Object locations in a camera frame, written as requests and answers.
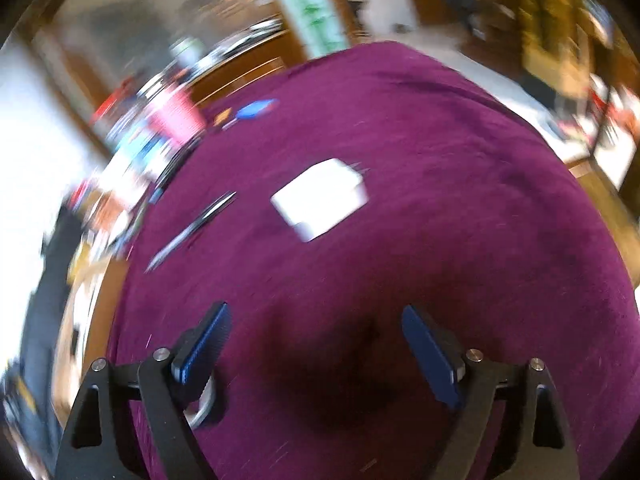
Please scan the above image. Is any black electrical tape roll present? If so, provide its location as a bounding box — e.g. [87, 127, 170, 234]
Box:
[183, 374, 217, 430]

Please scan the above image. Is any black sofa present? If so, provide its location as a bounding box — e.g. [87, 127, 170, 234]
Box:
[1, 205, 84, 474]

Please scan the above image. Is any silver black ballpoint pen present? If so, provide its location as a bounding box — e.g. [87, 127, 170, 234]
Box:
[145, 192, 236, 272]

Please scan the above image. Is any purple velvet tablecloth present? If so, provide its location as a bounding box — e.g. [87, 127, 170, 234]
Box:
[108, 42, 639, 479]

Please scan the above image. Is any white card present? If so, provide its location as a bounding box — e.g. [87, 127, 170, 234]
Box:
[270, 158, 368, 243]

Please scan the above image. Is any pink knit-sleeve bottle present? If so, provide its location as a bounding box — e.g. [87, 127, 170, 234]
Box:
[148, 84, 206, 148]

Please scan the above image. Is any small orange item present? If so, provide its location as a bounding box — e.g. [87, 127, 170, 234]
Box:
[214, 108, 232, 127]

